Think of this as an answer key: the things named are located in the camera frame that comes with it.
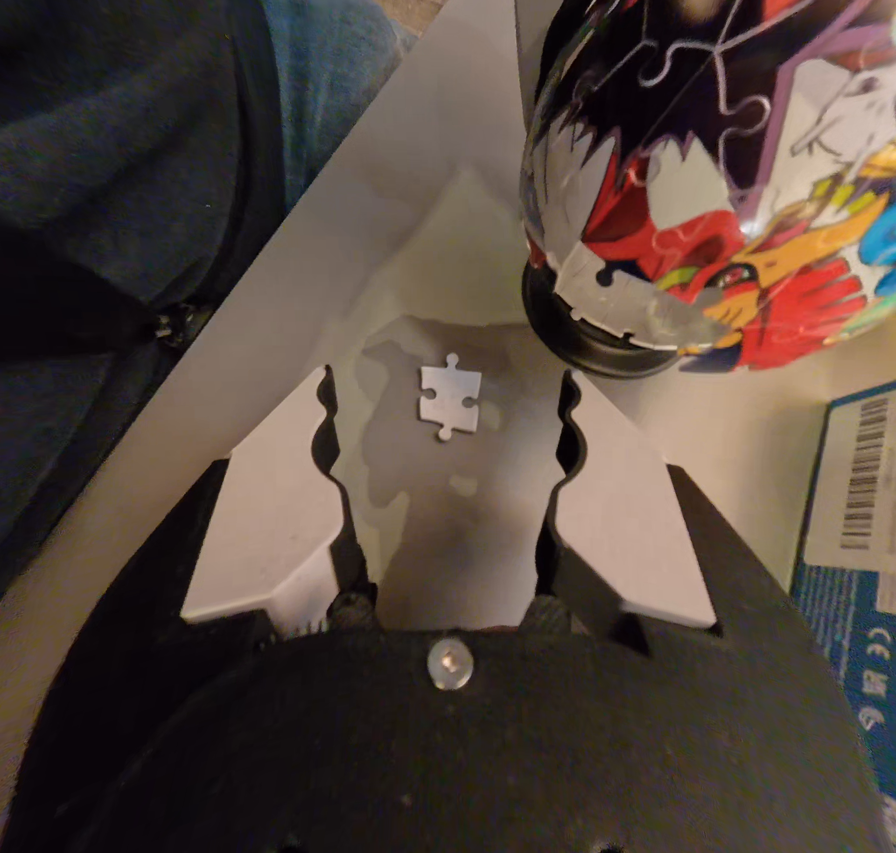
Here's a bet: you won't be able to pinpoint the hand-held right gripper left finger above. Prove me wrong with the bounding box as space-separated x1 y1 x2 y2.
181 363 372 635

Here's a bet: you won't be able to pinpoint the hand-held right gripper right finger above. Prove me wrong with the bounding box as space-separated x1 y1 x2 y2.
534 368 716 631

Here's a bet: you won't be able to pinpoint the black round ball stand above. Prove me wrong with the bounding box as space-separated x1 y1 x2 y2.
521 265 681 379

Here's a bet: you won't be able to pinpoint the white puzzle piece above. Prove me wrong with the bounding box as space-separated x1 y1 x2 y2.
419 353 483 442

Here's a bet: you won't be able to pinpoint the colourful puzzle ball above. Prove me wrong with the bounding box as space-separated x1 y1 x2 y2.
519 0 896 375

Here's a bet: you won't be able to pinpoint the blue puzzle box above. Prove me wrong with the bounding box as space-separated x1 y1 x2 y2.
790 385 896 801

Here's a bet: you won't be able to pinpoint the person's blue jeans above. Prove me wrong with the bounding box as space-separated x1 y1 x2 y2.
241 0 421 213

